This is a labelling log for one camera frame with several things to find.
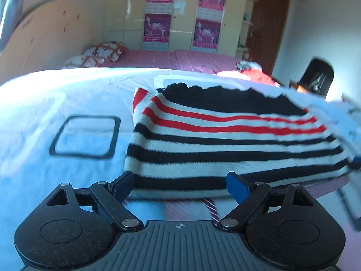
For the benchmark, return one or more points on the cream corner shelf unit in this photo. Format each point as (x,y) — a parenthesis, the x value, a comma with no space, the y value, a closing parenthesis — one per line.
(248,11)

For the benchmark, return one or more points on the pink bed sheet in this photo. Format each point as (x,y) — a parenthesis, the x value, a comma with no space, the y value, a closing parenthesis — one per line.
(174,59)

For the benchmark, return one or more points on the blue curtain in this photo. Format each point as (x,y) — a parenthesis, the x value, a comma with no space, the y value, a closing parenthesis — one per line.
(10,8)

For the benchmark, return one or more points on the grey striped garment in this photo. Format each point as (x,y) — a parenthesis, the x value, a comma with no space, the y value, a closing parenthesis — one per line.
(248,65)

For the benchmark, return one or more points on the blue patterned blanket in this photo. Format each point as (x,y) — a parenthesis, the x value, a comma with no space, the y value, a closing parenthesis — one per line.
(56,113)

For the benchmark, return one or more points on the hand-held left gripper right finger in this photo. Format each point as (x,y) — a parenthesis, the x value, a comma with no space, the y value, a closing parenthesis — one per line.
(235,187)

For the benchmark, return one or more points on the black chair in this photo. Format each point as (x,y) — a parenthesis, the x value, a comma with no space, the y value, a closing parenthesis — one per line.
(317,76)

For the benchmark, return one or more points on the beige wooden headboard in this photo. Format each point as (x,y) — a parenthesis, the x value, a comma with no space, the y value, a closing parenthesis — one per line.
(48,36)

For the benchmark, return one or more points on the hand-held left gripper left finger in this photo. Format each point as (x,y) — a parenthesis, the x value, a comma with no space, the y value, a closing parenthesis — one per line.
(124,185)

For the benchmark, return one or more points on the red white patterned pillow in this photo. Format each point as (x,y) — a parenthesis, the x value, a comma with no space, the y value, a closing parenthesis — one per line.
(84,61)
(108,50)

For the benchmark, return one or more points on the orange garment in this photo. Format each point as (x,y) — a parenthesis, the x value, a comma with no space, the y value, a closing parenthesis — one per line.
(256,76)

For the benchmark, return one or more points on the brown wooden door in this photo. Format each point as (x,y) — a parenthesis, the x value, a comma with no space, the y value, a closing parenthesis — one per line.
(268,28)

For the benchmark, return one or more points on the cream wardrobe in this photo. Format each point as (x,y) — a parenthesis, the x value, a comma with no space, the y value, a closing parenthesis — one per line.
(183,11)

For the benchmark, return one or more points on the striped knit sweater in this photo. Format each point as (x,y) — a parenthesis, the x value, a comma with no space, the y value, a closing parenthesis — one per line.
(225,144)

